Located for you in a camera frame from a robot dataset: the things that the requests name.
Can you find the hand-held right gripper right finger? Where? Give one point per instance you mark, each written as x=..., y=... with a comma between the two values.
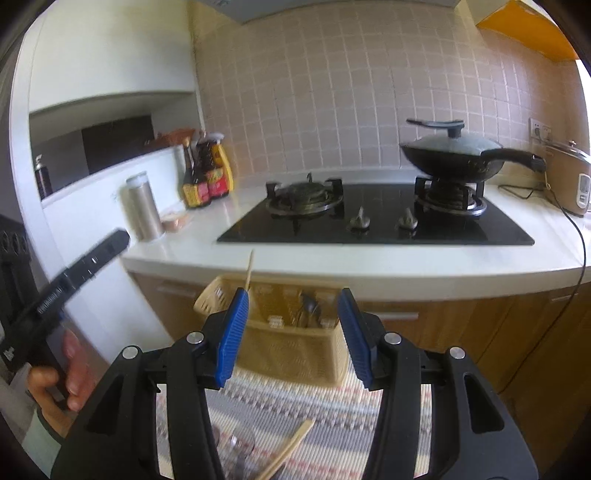
x=356, y=337

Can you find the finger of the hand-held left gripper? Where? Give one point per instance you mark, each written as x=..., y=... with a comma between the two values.
x=99, y=256

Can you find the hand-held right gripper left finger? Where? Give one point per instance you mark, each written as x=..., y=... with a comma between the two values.
x=232, y=337

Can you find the yellow plastic utensil basket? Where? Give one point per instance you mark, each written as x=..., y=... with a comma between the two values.
x=295, y=350

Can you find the person's left forearm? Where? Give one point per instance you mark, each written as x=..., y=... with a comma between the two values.
x=41, y=445

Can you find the person's left hand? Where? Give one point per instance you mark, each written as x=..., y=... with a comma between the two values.
x=83, y=369

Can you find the metal spoon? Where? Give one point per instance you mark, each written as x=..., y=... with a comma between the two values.
x=308, y=307

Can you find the black carved furniture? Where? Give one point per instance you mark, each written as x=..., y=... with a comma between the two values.
x=14, y=258

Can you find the steel thermos flask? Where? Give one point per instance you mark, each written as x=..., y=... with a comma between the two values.
x=144, y=207

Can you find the small pink container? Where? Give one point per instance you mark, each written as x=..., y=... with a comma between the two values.
x=175, y=222

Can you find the striped woven mat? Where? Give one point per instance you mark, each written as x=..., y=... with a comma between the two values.
x=295, y=406

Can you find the dark spray bottle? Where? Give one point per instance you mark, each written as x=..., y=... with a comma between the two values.
x=42, y=180

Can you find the black glass gas stove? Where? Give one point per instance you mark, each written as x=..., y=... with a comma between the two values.
x=295, y=234

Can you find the wooden base cabinet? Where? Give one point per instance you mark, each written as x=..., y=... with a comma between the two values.
x=485, y=332

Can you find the brown wicker basket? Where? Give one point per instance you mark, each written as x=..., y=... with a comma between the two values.
x=173, y=137

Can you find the dark sauce bottle red label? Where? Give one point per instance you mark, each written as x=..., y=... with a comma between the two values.
x=214, y=175

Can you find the yellow oil bottle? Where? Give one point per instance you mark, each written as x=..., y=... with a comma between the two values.
x=228, y=170

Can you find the black wok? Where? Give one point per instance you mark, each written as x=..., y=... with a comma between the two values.
x=443, y=166

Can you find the beige rice cooker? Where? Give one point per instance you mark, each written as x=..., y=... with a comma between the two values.
x=570, y=184

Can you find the grey range hood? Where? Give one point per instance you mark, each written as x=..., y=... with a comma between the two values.
x=323, y=9

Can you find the white wall socket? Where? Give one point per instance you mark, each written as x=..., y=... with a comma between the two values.
x=540, y=130

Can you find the orange wall cabinet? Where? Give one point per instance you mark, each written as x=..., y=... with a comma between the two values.
x=526, y=27

